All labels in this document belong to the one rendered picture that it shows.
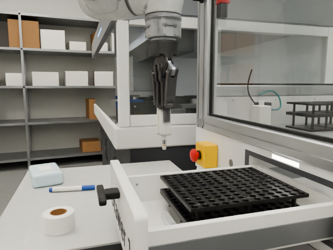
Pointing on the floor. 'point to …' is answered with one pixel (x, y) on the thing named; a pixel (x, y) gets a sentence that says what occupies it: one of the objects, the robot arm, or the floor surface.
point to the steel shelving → (43, 19)
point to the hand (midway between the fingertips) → (163, 121)
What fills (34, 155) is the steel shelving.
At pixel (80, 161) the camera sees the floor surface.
